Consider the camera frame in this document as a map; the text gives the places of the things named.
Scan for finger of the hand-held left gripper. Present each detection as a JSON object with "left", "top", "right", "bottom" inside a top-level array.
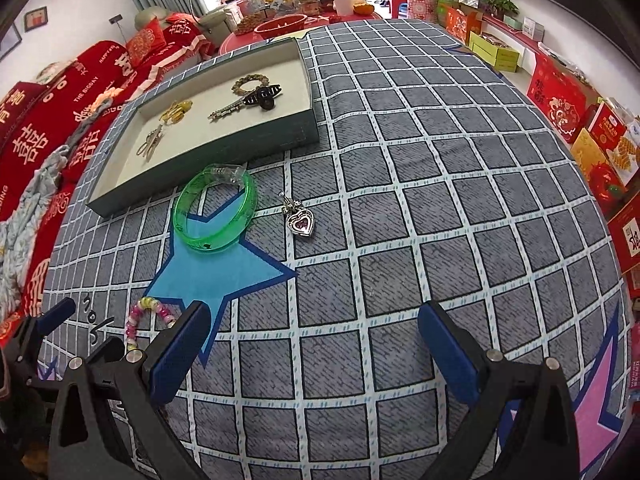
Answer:
[
  {"left": 7, "top": 298, "right": 77, "bottom": 376},
  {"left": 87, "top": 336, "right": 127, "bottom": 361}
]

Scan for green translucent bangle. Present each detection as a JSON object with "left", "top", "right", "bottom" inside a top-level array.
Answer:
[{"left": 172, "top": 162, "right": 259, "bottom": 252}]

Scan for light blue crumpled blanket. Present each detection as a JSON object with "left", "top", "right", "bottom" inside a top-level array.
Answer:
[{"left": 0, "top": 144, "right": 71, "bottom": 321}]

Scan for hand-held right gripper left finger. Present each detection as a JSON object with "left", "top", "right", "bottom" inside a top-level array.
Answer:
[{"left": 48, "top": 300, "right": 212, "bottom": 480}]

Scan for silver heart keychain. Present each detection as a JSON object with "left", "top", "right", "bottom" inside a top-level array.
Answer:
[{"left": 279, "top": 192, "right": 312, "bottom": 236}]

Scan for grey checked star blanket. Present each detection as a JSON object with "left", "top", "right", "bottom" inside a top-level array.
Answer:
[{"left": 37, "top": 17, "right": 636, "bottom": 480}]

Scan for red round table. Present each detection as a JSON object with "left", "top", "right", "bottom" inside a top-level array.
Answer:
[{"left": 218, "top": 9, "right": 381, "bottom": 56}]

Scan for red printed sofa cover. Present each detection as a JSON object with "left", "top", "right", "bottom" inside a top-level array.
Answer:
[{"left": 0, "top": 15, "right": 221, "bottom": 331}]

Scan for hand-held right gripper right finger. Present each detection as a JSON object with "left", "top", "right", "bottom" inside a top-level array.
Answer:
[{"left": 418, "top": 301, "right": 581, "bottom": 480}]

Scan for pastel bead bracelet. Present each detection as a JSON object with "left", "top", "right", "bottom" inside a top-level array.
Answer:
[{"left": 124, "top": 296, "right": 179, "bottom": 356}]

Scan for brown braided bracelet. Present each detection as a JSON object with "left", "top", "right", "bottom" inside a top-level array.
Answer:
[{"left": 231, "top": 74, "right": 271, "bottom": 96}]

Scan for braided plush cushion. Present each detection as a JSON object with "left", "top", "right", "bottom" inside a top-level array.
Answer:
[{"left": 74, "top": 84, "right": 131, "bottom": 131}]

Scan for red box white characters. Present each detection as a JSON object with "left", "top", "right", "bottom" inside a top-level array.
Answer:
[{"left": 607, "top": 199, "right": 640, "bottom": 274}]

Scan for red pillow white characters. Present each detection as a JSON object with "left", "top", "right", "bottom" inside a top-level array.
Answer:
[{"left": 0, "top": 81, "right": 51, "bottom": 136}]

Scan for black claw hair clip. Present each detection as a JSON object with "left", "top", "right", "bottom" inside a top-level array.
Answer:
[{"left": 243, "top": 84, "right": 282, "bottom": 111}]

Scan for orange snack box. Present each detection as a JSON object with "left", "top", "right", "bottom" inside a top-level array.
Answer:
[{"left": 569, "top": 102, "right": 640, "bottom": 191}]

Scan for red gift box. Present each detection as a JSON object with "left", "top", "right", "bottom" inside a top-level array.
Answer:
[{"left": 525, "top": 52, "right": 601, "bottom": 144}]

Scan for clear snack jar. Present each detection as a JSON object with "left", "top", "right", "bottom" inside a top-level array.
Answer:
[{"left": 234, "top": 0, "right": 266, "bottom": 34}]

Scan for small red framed photo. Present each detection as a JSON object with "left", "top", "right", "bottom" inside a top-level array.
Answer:
[{"left": 23, "top": 6, "right": 49, "bottom": 31}]

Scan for gold cord tassel bracelet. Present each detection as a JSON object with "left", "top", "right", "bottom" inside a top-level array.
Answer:
[{"left": 137, "top": 101, "right": 194, "bottom": 161}]

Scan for grey-green cardboard box tray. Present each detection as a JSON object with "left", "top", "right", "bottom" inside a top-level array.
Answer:
[{"left": 85, "top": 36, "right": 321, "bottom": 219}]

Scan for green and orange box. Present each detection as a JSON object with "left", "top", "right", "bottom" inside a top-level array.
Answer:
[{"left": 467, "top": 29, "right": 524, "bottom": 74}]

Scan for red embroidered cushion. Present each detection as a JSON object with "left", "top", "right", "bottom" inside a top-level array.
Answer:
[{"left": 124, "top": 17, "right": 166, "bottom": 69}]

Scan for orange gift box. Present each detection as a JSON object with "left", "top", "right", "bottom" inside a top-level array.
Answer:
[{"left": 437, "top": 0, "right": 484, "bottom": 44}]

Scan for red bowl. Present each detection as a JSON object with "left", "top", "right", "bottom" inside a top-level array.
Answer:
[{"left": 253, "top": 13, "right": 309, "bottom": 40}]

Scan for green potted plant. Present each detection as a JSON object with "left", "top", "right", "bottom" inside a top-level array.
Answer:
[{"left": 479, "top": 0, "right": 520, "bottom": 21}]

